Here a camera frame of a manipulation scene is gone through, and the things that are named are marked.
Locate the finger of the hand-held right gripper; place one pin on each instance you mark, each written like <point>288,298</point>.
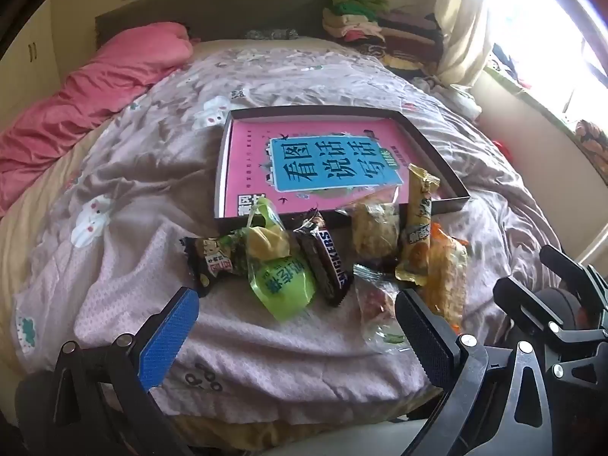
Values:
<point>522,301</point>
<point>574,266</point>

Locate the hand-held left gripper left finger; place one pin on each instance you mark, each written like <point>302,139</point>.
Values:
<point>171,337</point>

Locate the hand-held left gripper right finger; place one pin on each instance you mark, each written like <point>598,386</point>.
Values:
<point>427,337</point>

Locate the clear candy bag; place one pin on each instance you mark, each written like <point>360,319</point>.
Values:
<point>375,308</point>

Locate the orange snack packet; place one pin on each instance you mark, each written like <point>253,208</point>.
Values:
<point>446,270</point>

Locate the black and green snack packet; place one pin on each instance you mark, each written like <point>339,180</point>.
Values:
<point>211,261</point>

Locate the clear bag with cake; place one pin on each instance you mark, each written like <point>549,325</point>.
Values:
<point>375,232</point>

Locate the yellow snack packet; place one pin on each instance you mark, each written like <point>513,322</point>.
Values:
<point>418,218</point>

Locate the light green snack packet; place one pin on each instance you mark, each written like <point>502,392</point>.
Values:
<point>280,285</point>

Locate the brown chocolate bar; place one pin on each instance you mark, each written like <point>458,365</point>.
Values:
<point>325,261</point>

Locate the shallow cardboard box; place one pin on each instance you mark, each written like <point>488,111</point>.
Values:
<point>427,137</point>

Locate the orange floral cushion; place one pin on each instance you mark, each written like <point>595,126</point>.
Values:
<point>591,147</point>

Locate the red plastic bag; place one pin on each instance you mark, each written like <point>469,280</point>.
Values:
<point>503,149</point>

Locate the beige bed sheet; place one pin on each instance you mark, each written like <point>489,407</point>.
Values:
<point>28,228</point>

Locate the white cloth bundle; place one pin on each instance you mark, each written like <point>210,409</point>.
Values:
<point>463,102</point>

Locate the clothes on windowsill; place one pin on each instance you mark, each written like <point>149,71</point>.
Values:
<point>510,64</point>

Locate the pink quilt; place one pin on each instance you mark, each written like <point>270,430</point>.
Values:
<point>95,85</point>

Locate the cream curtain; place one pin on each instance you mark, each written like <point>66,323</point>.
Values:
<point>465,19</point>

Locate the floral lilac bed blanket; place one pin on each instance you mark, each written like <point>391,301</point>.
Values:
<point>332,71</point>

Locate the pile of folded clothes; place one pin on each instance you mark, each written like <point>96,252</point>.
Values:
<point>403,33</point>

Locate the cream wardrobe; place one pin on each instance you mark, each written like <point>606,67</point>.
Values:
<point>28,52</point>

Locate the dark patterned pillow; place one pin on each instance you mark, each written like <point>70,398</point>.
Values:
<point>270,34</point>

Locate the grey bed headboard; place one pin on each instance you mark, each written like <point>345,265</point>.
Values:
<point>213,9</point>

